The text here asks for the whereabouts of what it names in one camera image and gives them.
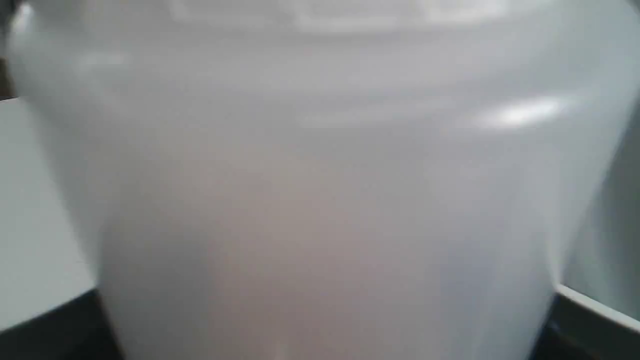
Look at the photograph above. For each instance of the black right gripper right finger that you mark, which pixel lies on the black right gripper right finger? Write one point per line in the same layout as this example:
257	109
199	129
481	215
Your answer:
579	327

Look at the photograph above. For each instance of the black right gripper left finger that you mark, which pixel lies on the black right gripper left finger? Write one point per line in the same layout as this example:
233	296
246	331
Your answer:
75	330

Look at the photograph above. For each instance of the translucent squeeze bottle amber liquid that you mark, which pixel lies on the translucent squeeze bottle amber liquid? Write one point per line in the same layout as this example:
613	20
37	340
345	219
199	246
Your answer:
320	180

